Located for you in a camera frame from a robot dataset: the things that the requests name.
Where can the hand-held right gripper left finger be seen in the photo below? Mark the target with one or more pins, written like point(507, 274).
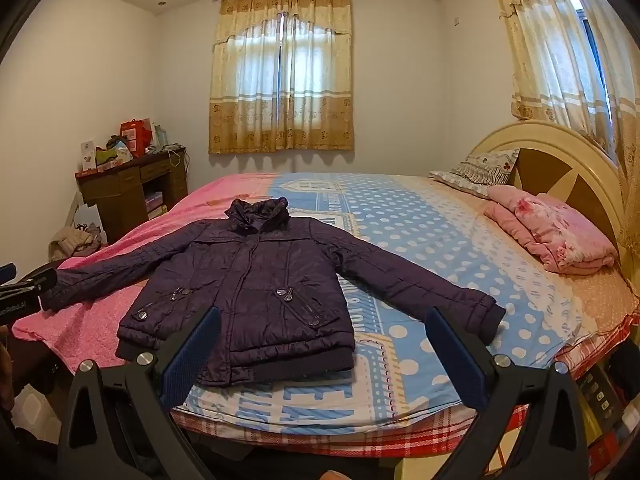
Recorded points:
point(192, 355)

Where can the cream wooden headboard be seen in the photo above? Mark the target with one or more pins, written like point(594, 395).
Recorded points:
point(575, 180)

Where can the purple padded jacket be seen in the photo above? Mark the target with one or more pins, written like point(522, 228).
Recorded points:
point(260, 285)

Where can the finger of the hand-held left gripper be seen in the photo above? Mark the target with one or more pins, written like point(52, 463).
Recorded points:
point(40, 280)
point(6, 272)

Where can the green and yellow cloth item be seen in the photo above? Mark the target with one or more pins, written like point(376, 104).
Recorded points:
point(112, 156)

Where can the dark printed box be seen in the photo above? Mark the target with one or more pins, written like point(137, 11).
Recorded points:
point(600, 400)

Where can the pink folded quilt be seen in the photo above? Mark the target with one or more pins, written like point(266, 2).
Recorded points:
point(550, 230)

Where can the flat red box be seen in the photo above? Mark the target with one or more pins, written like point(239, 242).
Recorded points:
point(85, 172)

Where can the long beige floral curtain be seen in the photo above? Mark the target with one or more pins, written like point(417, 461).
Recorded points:
point(540, 50)

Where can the light blue bottles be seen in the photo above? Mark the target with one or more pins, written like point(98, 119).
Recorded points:
point(160, 134)

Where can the brown wooden desk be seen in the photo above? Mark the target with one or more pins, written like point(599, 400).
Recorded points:
point(115, 195)

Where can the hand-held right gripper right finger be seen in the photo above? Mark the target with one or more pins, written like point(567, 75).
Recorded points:
point(457, 360)

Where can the white printed card box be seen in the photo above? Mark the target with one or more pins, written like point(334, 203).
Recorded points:
point(88, 156)

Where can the red plaid mattress cover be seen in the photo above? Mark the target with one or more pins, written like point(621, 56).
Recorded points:
point(450, 422)

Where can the beige floral window curtain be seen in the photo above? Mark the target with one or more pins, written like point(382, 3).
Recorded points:
point(280, 85)

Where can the beige clothes pile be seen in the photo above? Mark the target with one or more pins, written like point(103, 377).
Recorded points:
point(75, 242)

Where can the pink and blue printed bed sheet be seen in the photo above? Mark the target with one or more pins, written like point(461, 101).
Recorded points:
point(425, 240)

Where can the white patterned pillow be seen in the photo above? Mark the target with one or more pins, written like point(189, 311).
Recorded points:
point(480, 170)

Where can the red gift bag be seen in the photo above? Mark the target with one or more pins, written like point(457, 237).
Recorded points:
point(135, 135)

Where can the white paper bag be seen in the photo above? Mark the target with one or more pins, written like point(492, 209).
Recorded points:
point(87, 217)

